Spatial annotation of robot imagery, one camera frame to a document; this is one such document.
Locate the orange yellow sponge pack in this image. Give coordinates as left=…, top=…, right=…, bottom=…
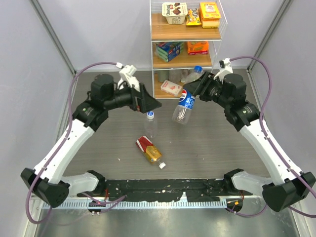
left=199, top=2, right=221, bottom=29

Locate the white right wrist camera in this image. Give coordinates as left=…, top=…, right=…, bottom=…
left=214, top=58, right=233, bottom=82

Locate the white red tissue box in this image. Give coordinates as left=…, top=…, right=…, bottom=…
left=160, top=80, right=182, bottom=96

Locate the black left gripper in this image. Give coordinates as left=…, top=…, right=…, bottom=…
left=105, top=79, right=161, bottom=113

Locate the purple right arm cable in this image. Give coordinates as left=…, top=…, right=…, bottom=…
left=226, top=55, right=316, bottom=219

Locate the white wire wooden shelf rack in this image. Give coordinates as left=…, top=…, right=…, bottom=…
left=149, top=0, right=228, bottom=99

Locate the slotted grey cable duct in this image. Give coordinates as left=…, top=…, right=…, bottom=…
left=57, top=198, right=227, bottom=210

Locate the pale green cup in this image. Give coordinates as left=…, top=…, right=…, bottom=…
left=158, top=70, right=169, bottom=83

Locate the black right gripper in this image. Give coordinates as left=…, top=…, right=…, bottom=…
left=184, top=71, right=232, bottom=109

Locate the clear plastic cup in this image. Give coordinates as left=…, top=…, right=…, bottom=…
left=169, top=70, right=181, bottom=83

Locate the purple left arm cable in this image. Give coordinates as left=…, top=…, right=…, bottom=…
left=26, top=61, right=128, bottom=225

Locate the clear Pepsi bottle blue label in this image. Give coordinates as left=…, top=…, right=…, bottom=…
left=172, top=72, right=203, bottom=124

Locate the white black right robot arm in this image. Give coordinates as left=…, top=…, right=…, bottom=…
left=184, top=72, right=316, bottom=212

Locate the amber drink bottle red label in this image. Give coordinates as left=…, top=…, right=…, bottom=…
left=135, top=136, right=166, bottom=169

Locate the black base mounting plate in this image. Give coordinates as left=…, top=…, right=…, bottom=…
left=77, top=178, right=253, bottom=203

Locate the orange cracker box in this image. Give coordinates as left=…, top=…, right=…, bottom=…
left=187, top=41, right=209, bottom=55

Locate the yellow candy bag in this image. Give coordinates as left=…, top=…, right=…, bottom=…
left=186, top=8, right=201, bottom=26

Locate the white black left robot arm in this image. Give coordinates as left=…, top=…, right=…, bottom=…
left=21, top=74, right=161, bottom=208

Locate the blue green box pack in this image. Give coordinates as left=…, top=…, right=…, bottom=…
left=156, top=41, right=184, bottom=63

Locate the white chocolate yogurt tub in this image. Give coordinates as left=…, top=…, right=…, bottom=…
left=161, top=2, right=188, bottom=25

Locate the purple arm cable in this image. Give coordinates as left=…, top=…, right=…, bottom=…
left=226, top=55, right=316, bottom=219
left=26, top=61, right=128, bottom=225

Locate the small clear bottle blue cap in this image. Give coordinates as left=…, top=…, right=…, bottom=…
left=144, top=111, right=158, bottom=138

